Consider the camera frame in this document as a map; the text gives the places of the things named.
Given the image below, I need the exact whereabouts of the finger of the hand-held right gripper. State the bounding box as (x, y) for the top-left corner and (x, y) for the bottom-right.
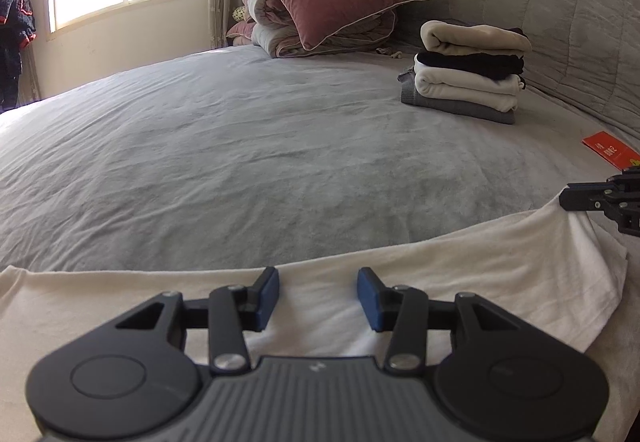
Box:
(559, 183), (623, 213)
(604, 166), (640, 190)

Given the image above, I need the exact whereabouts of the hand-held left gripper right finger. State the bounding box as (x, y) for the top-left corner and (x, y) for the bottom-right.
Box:
(356, 267), (523, 371)

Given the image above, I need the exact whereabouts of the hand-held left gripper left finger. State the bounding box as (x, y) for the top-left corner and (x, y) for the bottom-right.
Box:
(115, 267), (280, 375)

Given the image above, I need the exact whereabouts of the white knit garment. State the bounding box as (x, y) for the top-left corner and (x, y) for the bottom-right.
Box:
(0, 194), (628, 368)

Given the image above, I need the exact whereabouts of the red packet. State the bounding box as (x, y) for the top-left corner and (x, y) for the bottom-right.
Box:
(581, 132), (640, 173)

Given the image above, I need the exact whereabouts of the folded grey garment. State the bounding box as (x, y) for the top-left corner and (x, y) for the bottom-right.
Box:
(397, 69), (517, 125)

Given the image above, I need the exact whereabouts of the folded white garment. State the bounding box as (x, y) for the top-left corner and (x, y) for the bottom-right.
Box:
(413, 64), (527, 113)

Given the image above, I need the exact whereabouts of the folded black garment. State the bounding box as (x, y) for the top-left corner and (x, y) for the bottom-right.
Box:
(415, 26), (526, 80)

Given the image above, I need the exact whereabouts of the folded beige garment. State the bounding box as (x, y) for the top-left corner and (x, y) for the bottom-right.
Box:
(420, 20), (532, 56)

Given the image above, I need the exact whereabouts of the small pink cushion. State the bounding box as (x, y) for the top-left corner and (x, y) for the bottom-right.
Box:
(226, 19), (258, 45)

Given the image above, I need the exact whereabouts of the folded grey pink quilt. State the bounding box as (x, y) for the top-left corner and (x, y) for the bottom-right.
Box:
(250, 0), (398, 58)

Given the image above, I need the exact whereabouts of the dark blue hanging jacket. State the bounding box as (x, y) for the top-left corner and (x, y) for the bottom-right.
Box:
(0, 0), (37, 113)

